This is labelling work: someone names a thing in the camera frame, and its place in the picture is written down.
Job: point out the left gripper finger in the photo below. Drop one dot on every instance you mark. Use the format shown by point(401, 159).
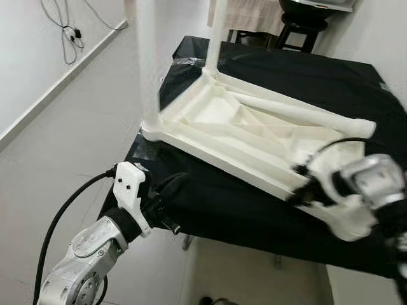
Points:
point(172, 184)

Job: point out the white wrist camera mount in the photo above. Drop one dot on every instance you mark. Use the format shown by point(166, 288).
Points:
point(327, 181)
point(130, 187)

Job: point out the beige cloth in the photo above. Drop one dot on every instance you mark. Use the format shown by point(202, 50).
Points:
point(251, 16)

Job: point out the grey robot right leg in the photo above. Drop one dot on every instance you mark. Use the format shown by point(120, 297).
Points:
point(213, 300)

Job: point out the black stool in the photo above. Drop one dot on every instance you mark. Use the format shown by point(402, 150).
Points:
point(302, 28)

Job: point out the white plastic children table top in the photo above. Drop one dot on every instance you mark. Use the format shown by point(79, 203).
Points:
point(216, 114)

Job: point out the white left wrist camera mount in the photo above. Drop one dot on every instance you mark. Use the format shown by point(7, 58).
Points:
point(130, 187)

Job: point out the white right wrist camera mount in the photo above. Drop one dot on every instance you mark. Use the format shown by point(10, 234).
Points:
point(327, 181)

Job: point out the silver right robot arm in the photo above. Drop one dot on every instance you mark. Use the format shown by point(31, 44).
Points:
point(375, 181)

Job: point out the black tablecloth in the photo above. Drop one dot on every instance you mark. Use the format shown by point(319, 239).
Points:
point(286, 70)

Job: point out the grey tape piece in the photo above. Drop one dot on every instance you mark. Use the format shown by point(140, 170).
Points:
point(383, 86)

